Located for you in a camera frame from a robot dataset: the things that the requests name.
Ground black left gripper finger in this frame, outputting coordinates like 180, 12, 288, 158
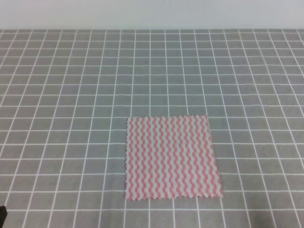
0, 205, 8, 228

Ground pink white striped towel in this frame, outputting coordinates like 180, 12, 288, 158
125, 115, 223, 200

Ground grey checked tablecloth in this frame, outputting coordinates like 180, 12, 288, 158
0, 29, 304, 228

